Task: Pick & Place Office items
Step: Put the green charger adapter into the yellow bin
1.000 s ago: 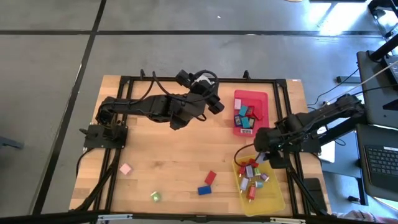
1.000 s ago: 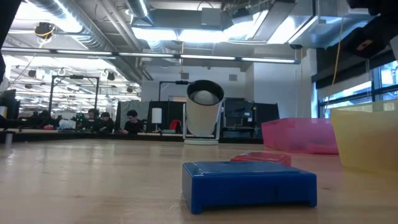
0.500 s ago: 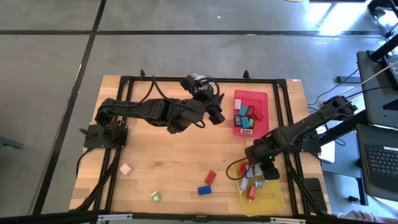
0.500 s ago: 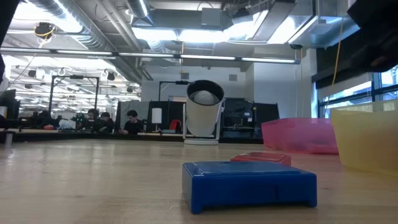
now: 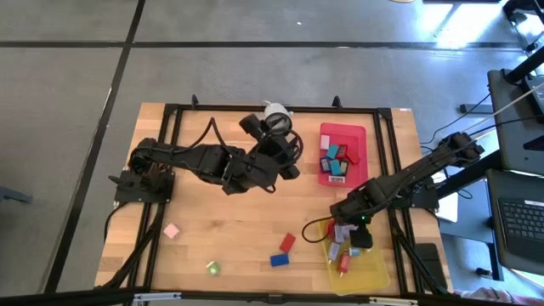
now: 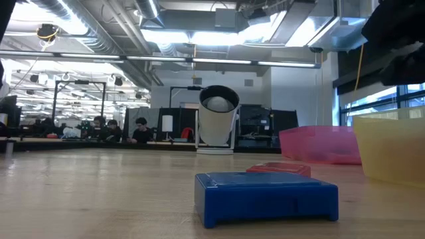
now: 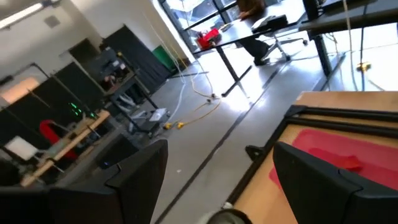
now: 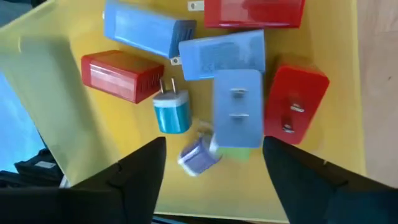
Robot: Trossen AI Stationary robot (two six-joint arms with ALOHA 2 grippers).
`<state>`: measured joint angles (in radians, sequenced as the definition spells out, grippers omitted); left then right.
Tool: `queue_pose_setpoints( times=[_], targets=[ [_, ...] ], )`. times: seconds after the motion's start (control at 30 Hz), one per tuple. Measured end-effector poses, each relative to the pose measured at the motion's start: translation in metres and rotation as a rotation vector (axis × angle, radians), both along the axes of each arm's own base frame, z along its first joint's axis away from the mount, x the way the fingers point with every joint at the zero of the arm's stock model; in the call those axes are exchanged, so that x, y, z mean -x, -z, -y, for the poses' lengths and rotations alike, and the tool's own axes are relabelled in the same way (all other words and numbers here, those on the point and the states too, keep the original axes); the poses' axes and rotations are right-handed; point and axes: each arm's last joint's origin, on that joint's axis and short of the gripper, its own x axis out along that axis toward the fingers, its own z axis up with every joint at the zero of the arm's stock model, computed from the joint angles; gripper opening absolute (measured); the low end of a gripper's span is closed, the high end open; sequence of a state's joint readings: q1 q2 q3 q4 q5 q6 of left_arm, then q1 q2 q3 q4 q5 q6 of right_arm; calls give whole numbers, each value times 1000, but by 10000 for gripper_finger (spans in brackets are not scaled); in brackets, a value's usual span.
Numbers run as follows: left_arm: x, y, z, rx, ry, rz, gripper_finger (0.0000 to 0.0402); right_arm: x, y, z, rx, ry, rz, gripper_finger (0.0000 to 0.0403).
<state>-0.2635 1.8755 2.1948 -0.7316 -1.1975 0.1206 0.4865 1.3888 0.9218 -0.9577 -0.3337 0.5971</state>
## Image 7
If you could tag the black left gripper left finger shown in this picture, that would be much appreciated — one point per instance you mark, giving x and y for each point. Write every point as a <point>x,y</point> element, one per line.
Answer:
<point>130,199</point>

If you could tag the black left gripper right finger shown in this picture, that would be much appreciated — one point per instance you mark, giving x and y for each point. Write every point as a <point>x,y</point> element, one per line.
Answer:
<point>317,199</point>

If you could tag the black office chair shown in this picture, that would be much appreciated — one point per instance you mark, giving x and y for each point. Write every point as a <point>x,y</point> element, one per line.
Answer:
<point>276,46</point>

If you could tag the black box blue light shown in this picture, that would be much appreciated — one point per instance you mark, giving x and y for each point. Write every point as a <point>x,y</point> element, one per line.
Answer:
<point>118,152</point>

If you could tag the pink plastic bin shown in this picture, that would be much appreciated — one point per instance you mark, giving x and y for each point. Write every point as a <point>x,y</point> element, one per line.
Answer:
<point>311,140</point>

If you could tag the wooden workbench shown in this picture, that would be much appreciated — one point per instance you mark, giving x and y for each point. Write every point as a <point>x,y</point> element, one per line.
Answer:
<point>71,140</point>

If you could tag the white floor box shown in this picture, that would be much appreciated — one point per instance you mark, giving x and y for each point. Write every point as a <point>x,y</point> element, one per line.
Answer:
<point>158,114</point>

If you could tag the red chair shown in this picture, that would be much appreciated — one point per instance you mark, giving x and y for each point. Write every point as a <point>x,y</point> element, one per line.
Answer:
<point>49,130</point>

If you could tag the white sheet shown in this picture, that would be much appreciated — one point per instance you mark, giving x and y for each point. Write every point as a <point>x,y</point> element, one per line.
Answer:
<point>20,147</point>

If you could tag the black partition panels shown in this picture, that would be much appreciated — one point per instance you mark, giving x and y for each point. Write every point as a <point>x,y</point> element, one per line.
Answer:
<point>71,90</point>

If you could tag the equipment shelf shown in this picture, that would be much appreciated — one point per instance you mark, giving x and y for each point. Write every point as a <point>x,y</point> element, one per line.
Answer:
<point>109,67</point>

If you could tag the black curtain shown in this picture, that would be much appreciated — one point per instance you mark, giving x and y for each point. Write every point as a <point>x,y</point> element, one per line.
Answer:
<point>136,59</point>

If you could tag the yellow power plug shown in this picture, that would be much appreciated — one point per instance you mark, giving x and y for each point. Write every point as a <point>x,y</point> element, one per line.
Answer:
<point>363,66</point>

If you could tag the green bin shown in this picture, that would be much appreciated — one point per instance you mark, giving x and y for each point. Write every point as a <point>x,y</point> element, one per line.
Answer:
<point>163,57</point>

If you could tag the person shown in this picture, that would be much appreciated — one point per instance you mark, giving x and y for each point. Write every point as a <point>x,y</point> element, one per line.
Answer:
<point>255,46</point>

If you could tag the red toolbox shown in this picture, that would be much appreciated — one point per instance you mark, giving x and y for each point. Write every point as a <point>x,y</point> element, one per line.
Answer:
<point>210,39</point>

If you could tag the black bag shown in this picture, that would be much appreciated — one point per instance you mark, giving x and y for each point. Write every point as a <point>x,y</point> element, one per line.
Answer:
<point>270,23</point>

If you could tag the dark desk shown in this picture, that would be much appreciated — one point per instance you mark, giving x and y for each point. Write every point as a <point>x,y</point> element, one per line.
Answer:
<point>342,18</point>

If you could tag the black desk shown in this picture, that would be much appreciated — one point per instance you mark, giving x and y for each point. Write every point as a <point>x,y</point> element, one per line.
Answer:
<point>236,31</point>

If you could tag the ceiling light tube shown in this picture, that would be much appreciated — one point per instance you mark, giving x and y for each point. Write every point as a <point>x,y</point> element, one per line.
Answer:
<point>21,15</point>

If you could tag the square wall vent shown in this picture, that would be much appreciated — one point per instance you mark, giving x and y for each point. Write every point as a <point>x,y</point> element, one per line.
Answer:
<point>52,21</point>

